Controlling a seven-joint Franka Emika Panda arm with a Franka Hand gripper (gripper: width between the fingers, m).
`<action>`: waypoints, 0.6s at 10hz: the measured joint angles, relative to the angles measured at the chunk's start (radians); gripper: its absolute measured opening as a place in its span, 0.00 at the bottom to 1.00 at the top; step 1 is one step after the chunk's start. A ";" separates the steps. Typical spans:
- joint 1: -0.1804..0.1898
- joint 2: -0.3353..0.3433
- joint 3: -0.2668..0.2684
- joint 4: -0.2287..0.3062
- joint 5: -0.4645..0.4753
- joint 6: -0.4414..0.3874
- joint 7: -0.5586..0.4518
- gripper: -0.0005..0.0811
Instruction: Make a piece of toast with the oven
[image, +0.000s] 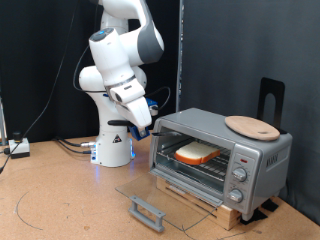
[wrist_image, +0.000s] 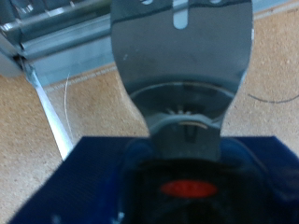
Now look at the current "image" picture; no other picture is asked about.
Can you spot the silver oven timer knob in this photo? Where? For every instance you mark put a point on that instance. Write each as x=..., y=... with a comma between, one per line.
x=235, y=195

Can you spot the black foam pad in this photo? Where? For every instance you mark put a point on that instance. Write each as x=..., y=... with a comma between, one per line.
x=270, y=205
x=253, y=216

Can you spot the black curtain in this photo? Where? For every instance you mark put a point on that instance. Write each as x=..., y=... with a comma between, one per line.
x=26, y=66

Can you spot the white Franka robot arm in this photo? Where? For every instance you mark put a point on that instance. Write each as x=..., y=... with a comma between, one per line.
x=110, y=150

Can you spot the white bread slice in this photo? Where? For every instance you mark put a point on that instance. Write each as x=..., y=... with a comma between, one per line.
x=196, y=153

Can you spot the silver oven temperature knob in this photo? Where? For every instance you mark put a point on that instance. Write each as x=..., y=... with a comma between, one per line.
x=239, y=174

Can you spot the vertical metal pole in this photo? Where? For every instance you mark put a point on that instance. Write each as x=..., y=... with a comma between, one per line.
x=181, y=33

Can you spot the grey metal frame leg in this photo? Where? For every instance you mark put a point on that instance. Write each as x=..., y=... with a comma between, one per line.
x=2, y=123

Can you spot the grey curtain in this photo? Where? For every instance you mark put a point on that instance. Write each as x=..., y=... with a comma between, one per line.
x=233, y=50

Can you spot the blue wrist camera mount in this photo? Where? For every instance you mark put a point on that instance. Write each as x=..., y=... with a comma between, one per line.
x=152, y=107

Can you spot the oval wooden cutting board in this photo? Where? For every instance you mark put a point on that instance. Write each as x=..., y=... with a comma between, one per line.
x=253, y=128

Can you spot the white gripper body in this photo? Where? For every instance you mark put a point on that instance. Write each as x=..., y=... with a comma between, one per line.
x=138, y=111

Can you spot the wooden slatted riser block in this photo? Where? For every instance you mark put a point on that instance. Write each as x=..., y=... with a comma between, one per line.
x=230, y=216

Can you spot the silver toaster oven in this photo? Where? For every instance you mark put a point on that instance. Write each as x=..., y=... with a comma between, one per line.
x=266, y=160

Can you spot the black metal bookend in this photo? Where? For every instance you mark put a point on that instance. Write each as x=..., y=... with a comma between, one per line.
x=271, y=86

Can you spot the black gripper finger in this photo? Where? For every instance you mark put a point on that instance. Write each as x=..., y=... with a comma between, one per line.
x=144, y=132

